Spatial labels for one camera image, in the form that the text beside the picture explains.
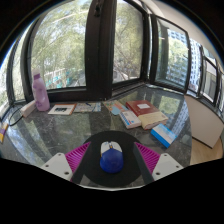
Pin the blue and white box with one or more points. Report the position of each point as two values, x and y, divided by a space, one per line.
163 135

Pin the beige book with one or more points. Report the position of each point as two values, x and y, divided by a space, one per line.
154 120

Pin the pale printed leaflet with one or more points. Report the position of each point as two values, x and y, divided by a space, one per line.
87 107

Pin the blue and white computer mouse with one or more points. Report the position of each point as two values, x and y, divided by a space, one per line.
111 160

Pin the red hardcover book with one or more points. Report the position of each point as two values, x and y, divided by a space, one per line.
141 107

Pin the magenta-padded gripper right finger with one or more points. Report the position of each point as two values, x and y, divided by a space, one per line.
165 165

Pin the white booklet with black print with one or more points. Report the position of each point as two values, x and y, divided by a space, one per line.
62 108

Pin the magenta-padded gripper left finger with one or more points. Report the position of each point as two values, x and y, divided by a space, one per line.
58 165

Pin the white box with blue stripes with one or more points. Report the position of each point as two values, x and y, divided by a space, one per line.
130 119

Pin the purple plastic bottle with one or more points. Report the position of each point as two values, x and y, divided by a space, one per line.
41 93

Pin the small orange and white box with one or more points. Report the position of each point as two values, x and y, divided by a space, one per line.
28 108

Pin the colourful printed leaflet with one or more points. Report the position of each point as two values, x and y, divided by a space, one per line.
115 107

